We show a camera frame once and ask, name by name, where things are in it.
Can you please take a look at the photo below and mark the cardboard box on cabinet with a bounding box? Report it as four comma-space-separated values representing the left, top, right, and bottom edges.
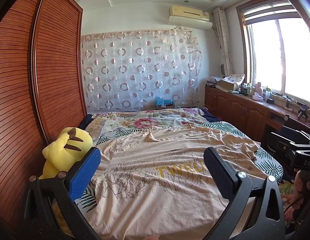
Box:
219, 74, 245, 92

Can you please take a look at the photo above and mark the window with wooden frame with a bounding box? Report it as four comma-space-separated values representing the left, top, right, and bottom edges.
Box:
237, 0, 310, 104

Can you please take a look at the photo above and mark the palm leaf bed sheet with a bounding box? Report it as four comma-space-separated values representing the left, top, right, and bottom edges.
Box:
75, 121, 283, 213

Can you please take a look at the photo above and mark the beige printed t-shirt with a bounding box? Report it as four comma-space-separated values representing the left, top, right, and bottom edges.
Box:
87, 125, 266, 239

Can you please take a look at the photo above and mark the wooden louvered wardrobe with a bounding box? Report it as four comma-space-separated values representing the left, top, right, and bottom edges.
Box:
0, 0, 87, 233

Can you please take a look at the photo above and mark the side window drape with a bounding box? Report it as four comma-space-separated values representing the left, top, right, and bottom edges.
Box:
213, 7, 233, 76

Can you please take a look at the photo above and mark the blue toy on box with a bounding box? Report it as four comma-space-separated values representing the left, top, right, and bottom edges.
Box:
154, 96, 175, 109

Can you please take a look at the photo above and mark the wooden low cabinet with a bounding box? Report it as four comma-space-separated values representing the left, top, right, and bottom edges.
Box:
204, 86, 310, 142

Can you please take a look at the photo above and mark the yellow plush toy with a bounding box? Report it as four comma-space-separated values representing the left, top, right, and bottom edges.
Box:
39, 127, 93, 179

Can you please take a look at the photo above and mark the circle patterned sheer curtain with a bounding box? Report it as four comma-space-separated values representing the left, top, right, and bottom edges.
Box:
81, 29, 202, 113

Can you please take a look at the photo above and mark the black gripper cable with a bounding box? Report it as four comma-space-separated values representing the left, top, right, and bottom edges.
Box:
283, 195, 306, 215

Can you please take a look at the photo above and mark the wall air conditioner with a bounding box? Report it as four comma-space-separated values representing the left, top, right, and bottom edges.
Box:
168, 5, 213, 30

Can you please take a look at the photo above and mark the person's right hand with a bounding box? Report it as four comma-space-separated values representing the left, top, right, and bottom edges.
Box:
291, 169, 310, 209

